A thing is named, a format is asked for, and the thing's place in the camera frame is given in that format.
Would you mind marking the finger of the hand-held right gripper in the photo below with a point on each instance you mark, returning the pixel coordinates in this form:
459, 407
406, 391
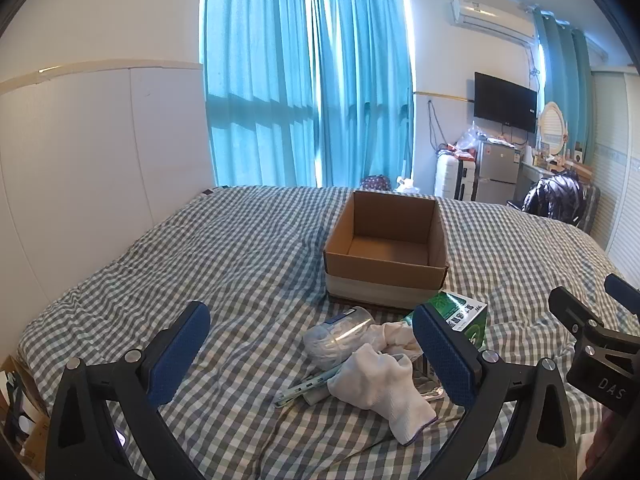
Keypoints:
567, 307
622, 290

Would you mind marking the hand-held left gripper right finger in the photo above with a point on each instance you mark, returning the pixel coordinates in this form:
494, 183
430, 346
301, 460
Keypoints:
442, 355

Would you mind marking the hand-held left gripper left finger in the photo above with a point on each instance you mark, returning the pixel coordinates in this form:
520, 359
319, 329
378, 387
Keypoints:
180, 350

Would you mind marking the silver blister pack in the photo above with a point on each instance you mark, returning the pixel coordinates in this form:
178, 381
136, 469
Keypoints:
429, 382

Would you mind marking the green carton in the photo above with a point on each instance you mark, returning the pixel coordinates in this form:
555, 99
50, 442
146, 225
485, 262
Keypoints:
465, 317

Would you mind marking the white sock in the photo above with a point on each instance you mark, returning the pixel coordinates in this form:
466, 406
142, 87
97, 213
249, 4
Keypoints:
395, 337
380, 390

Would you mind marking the cardboard box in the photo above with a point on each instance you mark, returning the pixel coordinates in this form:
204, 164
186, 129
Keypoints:
385, 282

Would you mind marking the clear plastic jar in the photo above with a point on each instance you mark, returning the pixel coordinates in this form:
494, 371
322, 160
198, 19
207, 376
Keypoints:
340, 335

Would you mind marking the pale green slim packet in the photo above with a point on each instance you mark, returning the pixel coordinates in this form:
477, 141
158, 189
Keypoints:
305, 385

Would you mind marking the person's right hand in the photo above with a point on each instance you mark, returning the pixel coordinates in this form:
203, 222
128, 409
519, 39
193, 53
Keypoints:
602, 440

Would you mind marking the grey checked bed sheet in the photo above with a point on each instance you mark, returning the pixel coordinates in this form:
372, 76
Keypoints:
200, 260

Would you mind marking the black puffer jacket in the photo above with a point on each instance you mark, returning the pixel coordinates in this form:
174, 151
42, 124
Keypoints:
555, 197

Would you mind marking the white wardrobe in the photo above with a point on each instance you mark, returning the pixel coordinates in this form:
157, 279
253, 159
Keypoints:
620, 160

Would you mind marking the white dressing table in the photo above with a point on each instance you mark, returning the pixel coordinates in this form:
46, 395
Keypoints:
537, 170

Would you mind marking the small silver fridge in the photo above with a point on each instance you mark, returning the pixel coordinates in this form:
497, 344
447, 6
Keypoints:
496, 172

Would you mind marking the brown floor carton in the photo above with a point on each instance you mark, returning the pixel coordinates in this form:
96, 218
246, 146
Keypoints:
20, 410

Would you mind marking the white plastic jug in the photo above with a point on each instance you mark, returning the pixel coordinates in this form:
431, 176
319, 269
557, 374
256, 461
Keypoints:
407, 186

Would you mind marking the white suitcase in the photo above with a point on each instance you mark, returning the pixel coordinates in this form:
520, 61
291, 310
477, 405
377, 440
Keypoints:
452, 177

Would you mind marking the oval white mirror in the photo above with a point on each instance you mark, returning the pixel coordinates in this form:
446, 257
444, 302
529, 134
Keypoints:
552, 127

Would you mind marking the red patterned bag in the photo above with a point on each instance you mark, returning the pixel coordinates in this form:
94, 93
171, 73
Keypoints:
376, 183

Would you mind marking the clear plastic bag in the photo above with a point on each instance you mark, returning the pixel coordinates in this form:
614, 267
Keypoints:
472, 139

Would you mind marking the white headboard panel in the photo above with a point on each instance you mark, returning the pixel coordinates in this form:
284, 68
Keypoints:
100, 170

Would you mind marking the narrow blue curtain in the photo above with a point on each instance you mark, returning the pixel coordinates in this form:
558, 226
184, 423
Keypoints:
565, 85

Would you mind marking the wide blue curtain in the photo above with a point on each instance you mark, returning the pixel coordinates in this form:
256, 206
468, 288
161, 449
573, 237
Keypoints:
255, 85

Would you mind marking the white air conditioner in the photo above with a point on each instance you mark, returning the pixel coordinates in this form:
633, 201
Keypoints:
492, 17

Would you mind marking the black wall television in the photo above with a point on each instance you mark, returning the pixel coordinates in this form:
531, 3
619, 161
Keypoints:
505, 102

